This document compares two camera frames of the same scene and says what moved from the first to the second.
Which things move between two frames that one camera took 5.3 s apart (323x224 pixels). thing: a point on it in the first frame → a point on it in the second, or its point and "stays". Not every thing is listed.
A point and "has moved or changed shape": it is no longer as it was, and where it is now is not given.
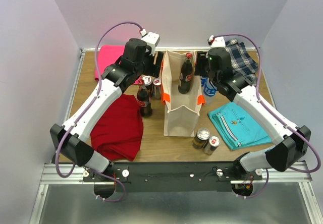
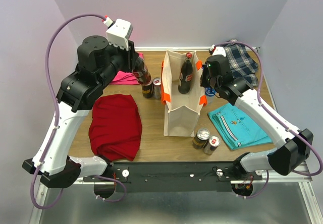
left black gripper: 154,69 → 130,55
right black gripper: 201,58 → 203,82
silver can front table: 211,146 stays
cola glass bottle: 143,99 has moved or changed shape
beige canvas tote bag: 180,109 stays
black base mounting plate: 170,177 stays
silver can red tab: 157,83 stays
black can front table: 201,138 stays
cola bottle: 185,75 stays
